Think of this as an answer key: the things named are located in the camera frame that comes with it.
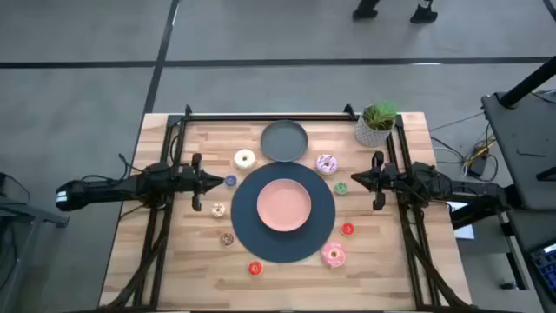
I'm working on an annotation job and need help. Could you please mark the black support beam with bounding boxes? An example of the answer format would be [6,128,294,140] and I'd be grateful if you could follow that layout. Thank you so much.
[449,197,522,231]

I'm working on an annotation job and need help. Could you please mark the large lilac glazed donut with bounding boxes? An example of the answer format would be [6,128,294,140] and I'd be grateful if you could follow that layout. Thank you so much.
[315,153,339,176]

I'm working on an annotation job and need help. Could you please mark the large pink sprinkled donut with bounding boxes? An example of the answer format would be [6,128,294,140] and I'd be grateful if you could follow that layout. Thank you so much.
[320,242,348,270]

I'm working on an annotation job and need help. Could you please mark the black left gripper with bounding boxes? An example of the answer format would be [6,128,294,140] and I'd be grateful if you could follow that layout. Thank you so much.
[173,152,226,213]

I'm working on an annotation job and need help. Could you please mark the yellow floor cable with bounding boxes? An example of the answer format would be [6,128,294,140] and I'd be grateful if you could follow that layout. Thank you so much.
[463,137,497,167]

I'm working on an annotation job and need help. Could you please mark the large white glazed donut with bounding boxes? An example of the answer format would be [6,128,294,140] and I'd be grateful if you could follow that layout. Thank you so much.
[233,148,257,171]

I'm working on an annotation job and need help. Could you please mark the dark grey round plate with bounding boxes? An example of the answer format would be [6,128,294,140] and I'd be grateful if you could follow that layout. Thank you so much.
[260,119,309,163]

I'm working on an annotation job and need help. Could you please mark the dark blue woven placemat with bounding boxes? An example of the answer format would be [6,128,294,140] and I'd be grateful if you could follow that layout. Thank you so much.
[230,161,337,264]

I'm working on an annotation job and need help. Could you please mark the black aluminium table frame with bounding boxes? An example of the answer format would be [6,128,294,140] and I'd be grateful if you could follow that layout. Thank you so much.
[102,103,473,313]

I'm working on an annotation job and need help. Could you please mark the pink round plate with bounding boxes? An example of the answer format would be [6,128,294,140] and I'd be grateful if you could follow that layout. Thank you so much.
[255,177,313,233]

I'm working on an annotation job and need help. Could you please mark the plant in white patterned pot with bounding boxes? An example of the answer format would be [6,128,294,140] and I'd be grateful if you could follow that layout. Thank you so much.
[354,100,400,148]

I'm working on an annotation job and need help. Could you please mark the dark grey desk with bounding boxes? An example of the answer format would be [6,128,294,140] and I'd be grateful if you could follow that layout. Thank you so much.
[497,207,556,313]

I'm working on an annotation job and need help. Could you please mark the grey metal desk frame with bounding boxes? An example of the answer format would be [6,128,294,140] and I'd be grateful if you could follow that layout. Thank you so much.
[0,171,70,313]

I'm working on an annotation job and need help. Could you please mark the white paper sheet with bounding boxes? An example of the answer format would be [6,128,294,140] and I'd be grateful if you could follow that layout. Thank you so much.
[447,200,475,241]

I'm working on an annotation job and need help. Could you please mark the grey cart top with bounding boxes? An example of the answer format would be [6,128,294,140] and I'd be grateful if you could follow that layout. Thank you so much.
[480,90,556,212]

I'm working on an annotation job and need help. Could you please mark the black power adapter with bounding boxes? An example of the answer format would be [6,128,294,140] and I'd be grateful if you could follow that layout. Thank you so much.
[471,155,490,177]

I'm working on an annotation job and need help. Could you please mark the black round pole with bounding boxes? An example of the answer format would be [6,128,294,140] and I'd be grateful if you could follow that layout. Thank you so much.
[499,55,556,109]

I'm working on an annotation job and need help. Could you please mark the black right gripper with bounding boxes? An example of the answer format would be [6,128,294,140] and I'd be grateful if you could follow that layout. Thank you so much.
[350,150,400,212]

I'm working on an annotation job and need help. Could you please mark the black computer keyboard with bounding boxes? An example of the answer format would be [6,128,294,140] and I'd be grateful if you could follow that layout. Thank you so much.
[529,242,556,301]

